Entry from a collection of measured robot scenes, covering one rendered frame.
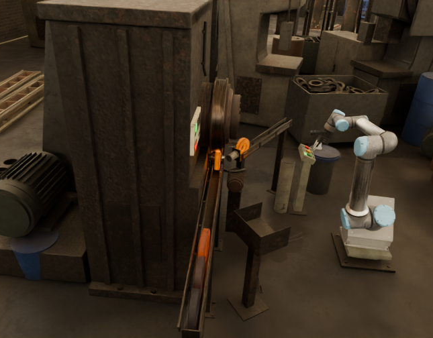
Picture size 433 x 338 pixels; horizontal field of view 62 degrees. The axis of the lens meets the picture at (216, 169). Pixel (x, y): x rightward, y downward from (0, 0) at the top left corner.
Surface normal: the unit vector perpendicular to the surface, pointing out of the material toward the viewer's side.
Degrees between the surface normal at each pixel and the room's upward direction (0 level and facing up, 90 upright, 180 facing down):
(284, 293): 1
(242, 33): 90
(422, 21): 90
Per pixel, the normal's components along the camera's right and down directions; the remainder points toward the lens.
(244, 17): -0.32, 0.44
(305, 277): 0.04, -0.87
